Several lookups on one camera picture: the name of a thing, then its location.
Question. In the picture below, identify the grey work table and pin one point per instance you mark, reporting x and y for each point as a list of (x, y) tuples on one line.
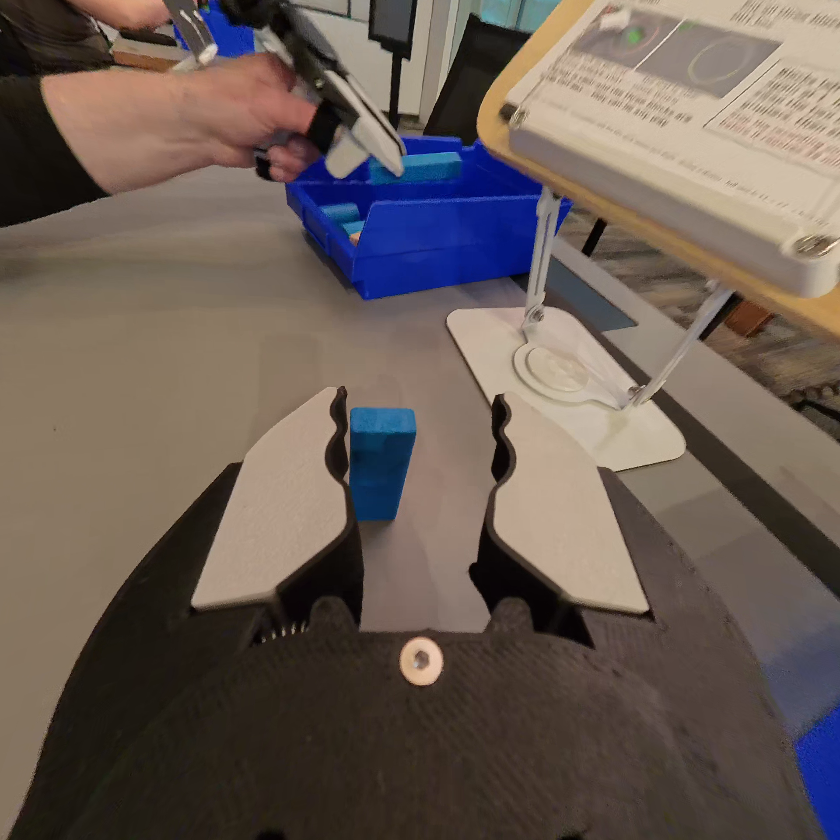
[(144, 56)]

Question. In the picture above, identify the person's left hand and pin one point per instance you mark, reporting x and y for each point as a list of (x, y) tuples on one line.
[(236, 111)]

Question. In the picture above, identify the black office chair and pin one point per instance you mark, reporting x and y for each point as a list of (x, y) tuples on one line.
[(472, 79)]

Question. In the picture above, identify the white document stand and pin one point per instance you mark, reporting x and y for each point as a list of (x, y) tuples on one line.
[(623, 433), (193, 36)]

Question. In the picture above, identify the blue wooden cylinder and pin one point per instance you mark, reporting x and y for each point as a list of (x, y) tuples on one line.
[(338, 213)]

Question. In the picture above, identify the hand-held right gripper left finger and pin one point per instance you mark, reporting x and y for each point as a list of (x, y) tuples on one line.
[(275, 518)]

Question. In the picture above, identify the person's left forearm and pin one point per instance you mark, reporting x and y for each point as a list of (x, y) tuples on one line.
[(98, 138)]

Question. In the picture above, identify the natural wooden arch block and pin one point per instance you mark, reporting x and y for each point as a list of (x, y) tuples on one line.
[(354, 231)]

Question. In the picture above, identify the brown wooden table leg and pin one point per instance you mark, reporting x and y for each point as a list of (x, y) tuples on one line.
[(748, 318)]

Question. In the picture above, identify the black monitor on pole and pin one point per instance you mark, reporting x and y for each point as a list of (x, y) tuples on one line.
[(392, 19)]

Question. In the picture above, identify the black table leg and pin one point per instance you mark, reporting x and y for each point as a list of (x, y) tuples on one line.
[(594, 236)]

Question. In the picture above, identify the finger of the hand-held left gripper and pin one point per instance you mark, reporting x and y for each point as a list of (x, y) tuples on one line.
[(371, 131)]

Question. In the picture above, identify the printed instruction sheet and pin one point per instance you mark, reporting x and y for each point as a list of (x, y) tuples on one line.
[(722, 98)]

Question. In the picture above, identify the blue wooden block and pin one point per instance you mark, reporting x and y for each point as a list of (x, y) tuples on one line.
[(380, 459), (426, 169)]

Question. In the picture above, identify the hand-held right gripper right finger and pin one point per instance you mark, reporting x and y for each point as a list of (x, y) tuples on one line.
[(564, 525)]

